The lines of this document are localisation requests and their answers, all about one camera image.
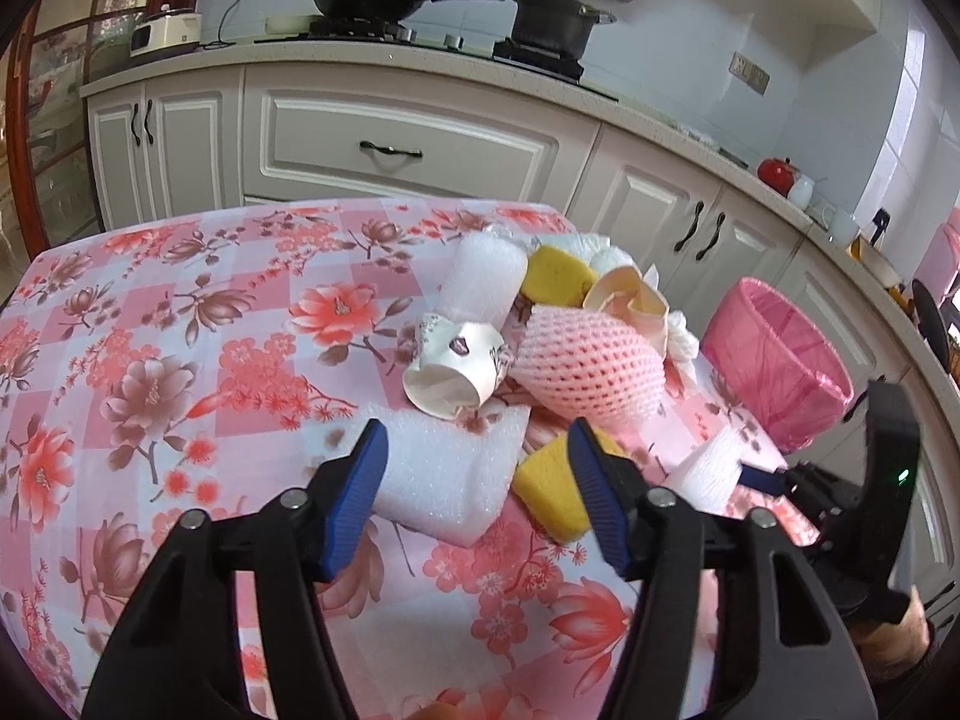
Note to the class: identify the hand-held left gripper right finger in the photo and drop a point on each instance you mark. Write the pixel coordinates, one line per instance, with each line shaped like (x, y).
(596, 499)

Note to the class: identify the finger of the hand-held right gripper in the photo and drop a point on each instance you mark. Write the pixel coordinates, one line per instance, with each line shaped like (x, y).
(761, 478)

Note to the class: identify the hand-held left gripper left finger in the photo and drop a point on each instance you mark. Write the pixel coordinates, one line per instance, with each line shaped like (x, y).
(352, 499)

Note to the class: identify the small white foam roll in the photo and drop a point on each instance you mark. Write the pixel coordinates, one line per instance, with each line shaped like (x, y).
(705, 472)

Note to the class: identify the trash bin with pink liner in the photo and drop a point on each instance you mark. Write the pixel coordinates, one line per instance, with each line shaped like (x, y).
(772, 382)

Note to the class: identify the white foam sheet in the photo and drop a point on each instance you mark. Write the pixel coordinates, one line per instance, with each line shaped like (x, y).
(450, 472)

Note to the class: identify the pink foam fruit net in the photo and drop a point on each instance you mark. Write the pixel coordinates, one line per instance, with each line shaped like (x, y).
(592, 367)

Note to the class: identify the crushed printed paper cup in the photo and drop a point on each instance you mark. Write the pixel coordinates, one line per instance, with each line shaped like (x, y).
(450, 382)

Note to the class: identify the white plastic bag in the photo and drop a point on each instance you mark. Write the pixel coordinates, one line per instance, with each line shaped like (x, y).
(592, 244)

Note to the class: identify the person's right hand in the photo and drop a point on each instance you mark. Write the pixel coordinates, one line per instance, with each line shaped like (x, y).
(892, 641)

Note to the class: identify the yellow sponge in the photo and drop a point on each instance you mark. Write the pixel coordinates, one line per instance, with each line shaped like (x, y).
(551, 495)
(555, 274)

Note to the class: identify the dark round pan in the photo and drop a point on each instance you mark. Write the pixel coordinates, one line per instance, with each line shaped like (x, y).
(930, 322)

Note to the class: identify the white cabinet door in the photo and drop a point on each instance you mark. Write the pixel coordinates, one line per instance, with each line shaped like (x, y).
(840, 315)
(116, 165)
(757, 255)
(195, 150)
(637, 195)

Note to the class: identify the white foam fruit net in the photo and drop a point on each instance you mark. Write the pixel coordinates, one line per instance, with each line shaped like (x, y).
(682, 341)

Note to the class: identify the crumpled cream paper cup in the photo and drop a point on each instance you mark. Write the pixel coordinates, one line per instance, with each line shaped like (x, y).
(626, 292)

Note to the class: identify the black spatula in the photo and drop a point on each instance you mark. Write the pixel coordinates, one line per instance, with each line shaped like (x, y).
(881, 226)

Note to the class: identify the white mug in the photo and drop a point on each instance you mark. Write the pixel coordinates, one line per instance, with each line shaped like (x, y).
(840, 229)

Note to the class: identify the pink floral tablecloth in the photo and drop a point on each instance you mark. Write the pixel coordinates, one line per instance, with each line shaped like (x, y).
(187, 315)

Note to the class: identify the large white foam roll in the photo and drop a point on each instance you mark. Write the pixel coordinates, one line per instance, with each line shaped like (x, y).
(484, 277)

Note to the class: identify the white jar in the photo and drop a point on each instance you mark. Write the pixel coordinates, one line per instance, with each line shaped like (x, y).
(801, 191)

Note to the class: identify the red jar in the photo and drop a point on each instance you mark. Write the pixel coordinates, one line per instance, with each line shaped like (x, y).
(776, 176)

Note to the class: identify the white cabinet drawer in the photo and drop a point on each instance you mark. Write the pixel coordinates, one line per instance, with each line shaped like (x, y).
(420, 120)

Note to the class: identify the black gas stove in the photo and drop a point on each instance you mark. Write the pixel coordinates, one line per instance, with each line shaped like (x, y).
(450, 52)

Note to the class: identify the black cooking pot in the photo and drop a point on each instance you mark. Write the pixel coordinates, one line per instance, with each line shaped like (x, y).
(547, 22)

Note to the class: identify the black wok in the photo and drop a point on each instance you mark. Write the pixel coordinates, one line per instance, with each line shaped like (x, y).
(360, 1)

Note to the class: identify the white kitchen appliance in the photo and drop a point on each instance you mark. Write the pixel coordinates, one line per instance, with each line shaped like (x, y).
(165, 34)

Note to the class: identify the wooden framed glass door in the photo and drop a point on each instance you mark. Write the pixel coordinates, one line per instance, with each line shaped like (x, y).
(60, 90)

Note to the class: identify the grey wall outlet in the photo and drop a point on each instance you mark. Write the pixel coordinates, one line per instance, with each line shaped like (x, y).
(750, 73)

